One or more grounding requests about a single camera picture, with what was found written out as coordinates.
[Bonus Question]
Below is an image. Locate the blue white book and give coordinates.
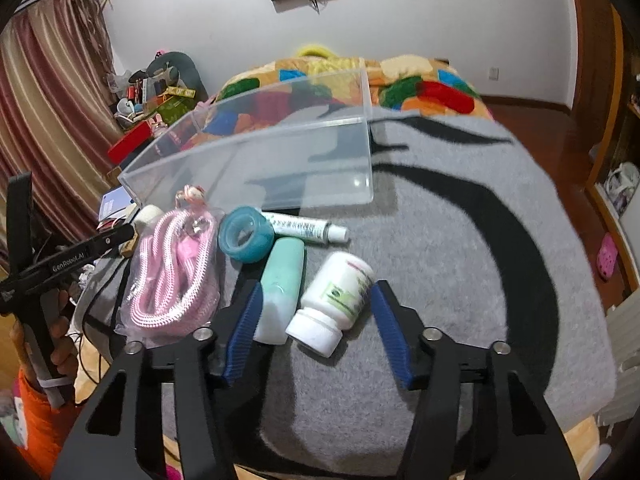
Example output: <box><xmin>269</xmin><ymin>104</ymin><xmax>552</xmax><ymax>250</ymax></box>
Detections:
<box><xmin>98</xmin><ymin>186</ymin><xmax>134</xmax><ymax>221</ymax></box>

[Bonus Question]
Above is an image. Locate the white medicine bottle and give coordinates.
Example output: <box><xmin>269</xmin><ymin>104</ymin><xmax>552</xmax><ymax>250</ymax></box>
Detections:
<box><xmin>285</xmin><ymin>252</ymin><xmax>375</xmax><ymax>358</ymax></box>

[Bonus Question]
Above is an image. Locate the mint green bottle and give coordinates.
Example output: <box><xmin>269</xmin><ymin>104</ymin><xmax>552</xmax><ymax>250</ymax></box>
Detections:
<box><xmin>254</xmin><ymin>237</ymin><xmax>305</xmax><ymax>346</ymax></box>

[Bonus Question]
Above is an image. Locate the white ointment tube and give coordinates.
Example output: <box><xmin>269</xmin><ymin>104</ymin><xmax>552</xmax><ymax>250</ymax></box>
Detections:
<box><xmin>262</xmin><ymin>211</ymin><xmax>349</xmax><ymax>245</ymax></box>

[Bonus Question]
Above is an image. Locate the pink croc shoe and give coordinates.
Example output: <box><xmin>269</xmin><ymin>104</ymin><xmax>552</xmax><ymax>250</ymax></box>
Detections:
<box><xmin>596</xmin><ymin>233</ymin><xmax>618</xmax><ymax>281</ymax></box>

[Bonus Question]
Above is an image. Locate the striped pink curtain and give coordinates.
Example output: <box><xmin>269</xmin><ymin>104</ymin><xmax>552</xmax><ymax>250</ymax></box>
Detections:
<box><xmin>1</xmin><ymin>0</ymin><xmax>122</xmax><ymax>242</ymax></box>

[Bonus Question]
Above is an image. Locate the teal tape roll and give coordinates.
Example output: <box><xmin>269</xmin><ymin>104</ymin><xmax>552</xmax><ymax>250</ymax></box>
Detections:
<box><xmin>218</xmin><ymin>206</ymin><xmax>274</xmax><ymax>263</ymax></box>

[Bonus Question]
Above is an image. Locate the red box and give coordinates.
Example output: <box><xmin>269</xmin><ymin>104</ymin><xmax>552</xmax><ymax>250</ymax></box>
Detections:
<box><xmin>107</xmin><ymin>120</ymin><xmax>152</xmax><ymax>166</ymax></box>

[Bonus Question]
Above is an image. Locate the grey black blanket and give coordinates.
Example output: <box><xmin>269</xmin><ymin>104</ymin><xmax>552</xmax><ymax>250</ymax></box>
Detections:
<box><xmin>79</xmin><ymin>112</ymin><xmax>618</xmax><ymax>476</ymax></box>

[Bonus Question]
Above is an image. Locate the orange sleeve forearm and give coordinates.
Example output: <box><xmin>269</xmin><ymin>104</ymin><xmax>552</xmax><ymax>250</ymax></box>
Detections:
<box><xmin>15</xmin><ymin>370</ymin><xmax>82</xmax><ymax>479</ymax></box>

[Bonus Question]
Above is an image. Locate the clear plastic storage box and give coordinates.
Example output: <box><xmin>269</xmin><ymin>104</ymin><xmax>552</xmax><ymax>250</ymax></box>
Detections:
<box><xmin>117</xmin><ymin>66</ymin><xmax>377</xmax><ymax>214</ymax></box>

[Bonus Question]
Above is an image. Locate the pink rope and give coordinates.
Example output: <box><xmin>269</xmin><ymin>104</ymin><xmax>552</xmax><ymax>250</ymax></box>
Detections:
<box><xmin>114</xmin><ymin>184</ymin><xmax>227</xmax><ymax>348</ymax></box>

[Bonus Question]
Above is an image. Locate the colourful patchwork quilt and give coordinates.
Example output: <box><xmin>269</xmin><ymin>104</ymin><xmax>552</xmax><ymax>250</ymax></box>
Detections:
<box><xmin>205</xmin><ymin>52</ymin><xmax>492</xmax><ymax>136</ymax></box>

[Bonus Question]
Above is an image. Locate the left hand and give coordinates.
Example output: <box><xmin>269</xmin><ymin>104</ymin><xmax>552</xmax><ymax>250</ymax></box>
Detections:
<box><xmin>9</xmin><ymin>315</ymin><xmax>78</xmax><ymax>393</ymax></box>

